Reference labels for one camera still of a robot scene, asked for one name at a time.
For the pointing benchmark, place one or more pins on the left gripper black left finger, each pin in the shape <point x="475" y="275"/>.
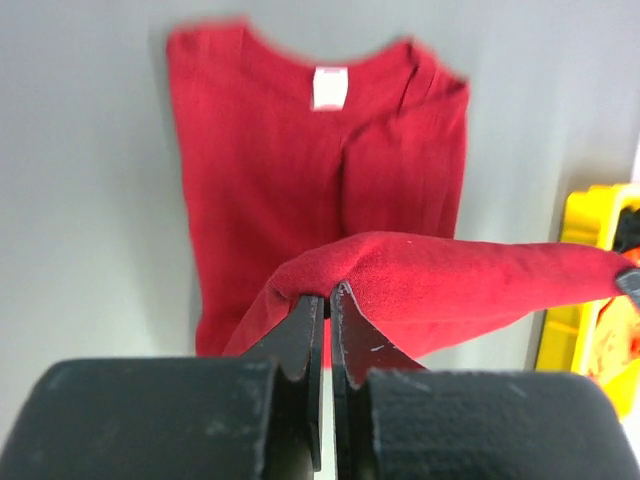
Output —
<point x="255" y="416"/>

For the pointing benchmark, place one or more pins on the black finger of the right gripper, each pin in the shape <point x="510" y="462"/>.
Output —
<point x="628" y="283"/>

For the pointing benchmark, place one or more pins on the yellow plastic bin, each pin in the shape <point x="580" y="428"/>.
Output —
<point x="588" y="229"/>

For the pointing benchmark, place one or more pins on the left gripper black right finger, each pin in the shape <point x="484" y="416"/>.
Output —
<point x="394" y="419"/>

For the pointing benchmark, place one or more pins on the dark red t-shirt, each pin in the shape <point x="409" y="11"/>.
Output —
<point x="297" y="178"/>

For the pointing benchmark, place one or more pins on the black garment in bin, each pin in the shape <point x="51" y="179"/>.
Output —
<point x="627" y="234"/>

